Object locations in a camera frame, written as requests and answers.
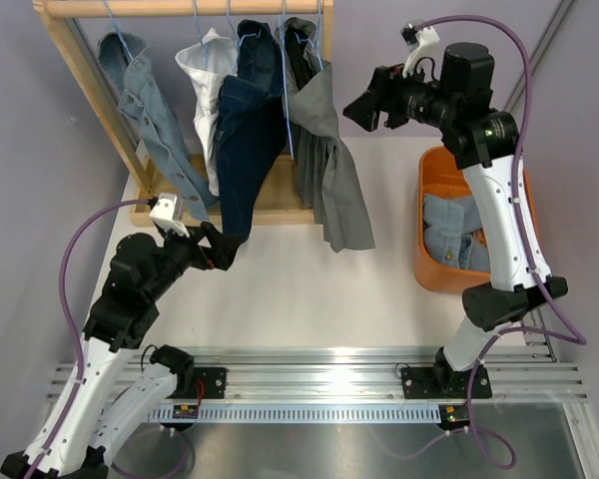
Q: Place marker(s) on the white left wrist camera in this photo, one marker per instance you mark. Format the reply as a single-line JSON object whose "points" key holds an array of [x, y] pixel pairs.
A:
{"points": [[167, 214]]}

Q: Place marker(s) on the aluminium corner post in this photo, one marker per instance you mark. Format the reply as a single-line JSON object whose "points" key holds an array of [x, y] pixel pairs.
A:
{"points": [[558, 18]]}

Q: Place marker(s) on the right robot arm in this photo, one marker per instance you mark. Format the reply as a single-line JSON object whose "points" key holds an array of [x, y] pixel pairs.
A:
{"points": [[482, 142]]}

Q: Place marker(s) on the white shirt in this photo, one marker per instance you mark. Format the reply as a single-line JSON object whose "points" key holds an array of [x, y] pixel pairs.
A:
{"points": [[207, 85]]}

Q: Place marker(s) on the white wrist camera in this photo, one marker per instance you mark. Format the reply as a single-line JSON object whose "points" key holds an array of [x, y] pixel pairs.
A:
{"points": [[419, 42], [167, 214]]}

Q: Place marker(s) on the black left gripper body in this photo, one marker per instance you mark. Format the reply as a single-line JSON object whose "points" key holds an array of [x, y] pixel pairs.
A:
{"points": [[182, 252]]}

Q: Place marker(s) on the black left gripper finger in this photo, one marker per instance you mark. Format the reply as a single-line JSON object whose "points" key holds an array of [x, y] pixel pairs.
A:
{"points": [[209, 233], [224, 249]]}

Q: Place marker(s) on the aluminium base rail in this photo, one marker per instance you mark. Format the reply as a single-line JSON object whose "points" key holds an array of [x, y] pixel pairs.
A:
{"points": [[332, 385]]}

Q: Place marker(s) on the light blue jacket hanger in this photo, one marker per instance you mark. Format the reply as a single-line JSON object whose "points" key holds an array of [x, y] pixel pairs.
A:
{"points": [[117, 30]]}

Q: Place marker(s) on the light denim jacket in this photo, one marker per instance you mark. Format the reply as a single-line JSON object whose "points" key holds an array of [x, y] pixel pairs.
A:
{"points": [[126, 60]]}

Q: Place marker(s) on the wooden clothes rack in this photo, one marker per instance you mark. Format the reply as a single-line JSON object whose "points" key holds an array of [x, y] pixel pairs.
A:
{"points": [[277, 204]]}

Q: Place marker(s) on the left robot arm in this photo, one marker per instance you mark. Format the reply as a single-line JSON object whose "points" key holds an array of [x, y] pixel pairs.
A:
{"points": [[84, 433]]}

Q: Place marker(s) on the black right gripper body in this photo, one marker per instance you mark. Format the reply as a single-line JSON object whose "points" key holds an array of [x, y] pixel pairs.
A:
{"points": [[405, 94]]}

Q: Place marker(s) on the light blue denim skirt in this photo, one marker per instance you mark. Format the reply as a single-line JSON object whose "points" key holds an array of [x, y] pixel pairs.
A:
{"points": [[448, 234]]}

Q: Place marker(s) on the light blue skirt hanger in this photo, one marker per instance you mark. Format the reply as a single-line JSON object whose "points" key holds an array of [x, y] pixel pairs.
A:
{"points": [[282, 31]]}

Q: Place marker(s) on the light blue grey-skirt hanger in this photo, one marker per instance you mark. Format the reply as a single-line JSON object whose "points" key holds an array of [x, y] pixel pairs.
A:
{"points": [[312, 34]]}

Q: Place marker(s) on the grey pleated skirt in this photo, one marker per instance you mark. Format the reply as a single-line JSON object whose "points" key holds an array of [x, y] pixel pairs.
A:
{"points": [[326, 180]]}

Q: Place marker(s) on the orange plastic basket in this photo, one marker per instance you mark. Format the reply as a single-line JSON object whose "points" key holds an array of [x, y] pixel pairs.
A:
{"points": [[439, 269]]}

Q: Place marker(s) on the dark blue denim garment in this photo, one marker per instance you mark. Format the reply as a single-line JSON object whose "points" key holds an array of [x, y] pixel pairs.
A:
{"points": [[251, 130]]}

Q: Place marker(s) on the light blue shirt hanger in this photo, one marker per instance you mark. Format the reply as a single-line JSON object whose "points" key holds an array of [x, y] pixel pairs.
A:
{"points": [[201, 35]]}

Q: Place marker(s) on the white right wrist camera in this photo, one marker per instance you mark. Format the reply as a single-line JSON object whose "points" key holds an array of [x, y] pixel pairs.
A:
{"points": [[419, 42]]}

